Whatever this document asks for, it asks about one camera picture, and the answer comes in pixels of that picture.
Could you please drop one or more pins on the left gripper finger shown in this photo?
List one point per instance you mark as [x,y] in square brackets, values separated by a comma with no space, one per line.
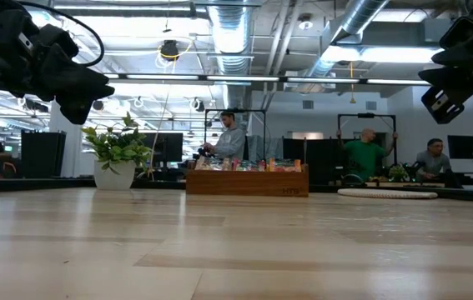
[77,68]
[86,93]

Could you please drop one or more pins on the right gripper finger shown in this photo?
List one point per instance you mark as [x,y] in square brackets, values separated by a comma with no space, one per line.
[453,57]
[444,77]

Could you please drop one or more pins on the orange tea packet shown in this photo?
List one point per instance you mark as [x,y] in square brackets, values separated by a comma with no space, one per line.
[285,165]

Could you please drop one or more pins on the wooden tea box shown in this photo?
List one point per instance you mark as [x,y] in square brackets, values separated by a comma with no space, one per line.
[248,183]

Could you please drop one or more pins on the black computer monitor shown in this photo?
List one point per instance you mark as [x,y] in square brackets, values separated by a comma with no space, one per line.
[165,146]
[463,146]

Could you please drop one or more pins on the black cabinet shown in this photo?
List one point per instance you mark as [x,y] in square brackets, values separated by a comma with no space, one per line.
[43,154]

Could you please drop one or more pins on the potted green plant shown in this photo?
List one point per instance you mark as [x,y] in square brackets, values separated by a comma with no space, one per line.
[115,175]

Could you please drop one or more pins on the small potted plant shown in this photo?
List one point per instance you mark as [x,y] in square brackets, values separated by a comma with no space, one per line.
[399,171]

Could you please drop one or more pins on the black office chair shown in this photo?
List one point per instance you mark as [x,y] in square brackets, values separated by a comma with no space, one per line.
[8,166]

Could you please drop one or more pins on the round woven placemat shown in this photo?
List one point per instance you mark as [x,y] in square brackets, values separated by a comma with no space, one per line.
[386,193]

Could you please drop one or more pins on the LED light strip bar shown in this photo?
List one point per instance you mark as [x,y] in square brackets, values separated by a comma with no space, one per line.
[240,78]

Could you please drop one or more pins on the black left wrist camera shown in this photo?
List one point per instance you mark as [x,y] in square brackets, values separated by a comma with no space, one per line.
[76,111]

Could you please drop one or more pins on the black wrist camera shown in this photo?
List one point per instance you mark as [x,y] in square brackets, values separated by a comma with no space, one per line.
[442,104]
[76,111]

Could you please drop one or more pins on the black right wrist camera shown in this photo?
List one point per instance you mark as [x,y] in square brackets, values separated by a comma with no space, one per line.
[442,104]

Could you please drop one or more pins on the black frame stand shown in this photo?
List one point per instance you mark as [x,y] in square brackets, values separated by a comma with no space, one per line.
[367,115]
[257,110]

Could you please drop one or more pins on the black ceiling camera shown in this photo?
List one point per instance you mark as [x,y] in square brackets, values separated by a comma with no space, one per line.
[169,49]

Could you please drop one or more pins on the black table frame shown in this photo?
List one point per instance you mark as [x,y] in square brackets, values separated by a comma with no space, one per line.
[31,183]

